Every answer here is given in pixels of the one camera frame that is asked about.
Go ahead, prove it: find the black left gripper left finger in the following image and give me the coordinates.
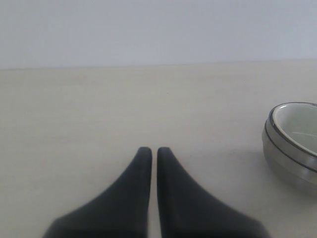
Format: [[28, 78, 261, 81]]
[[44, 147, 152, 238]]

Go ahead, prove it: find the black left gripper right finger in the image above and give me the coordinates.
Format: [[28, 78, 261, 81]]
[[157, 147, 270, 238]]

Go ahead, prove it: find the white ceramic bowl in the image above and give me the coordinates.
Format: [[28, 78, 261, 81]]
[[271, 102, 317, 156]]

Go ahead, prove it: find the ribbed stainless steel bowl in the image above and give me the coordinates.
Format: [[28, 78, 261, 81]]
[[264, 102, 317, 172]]

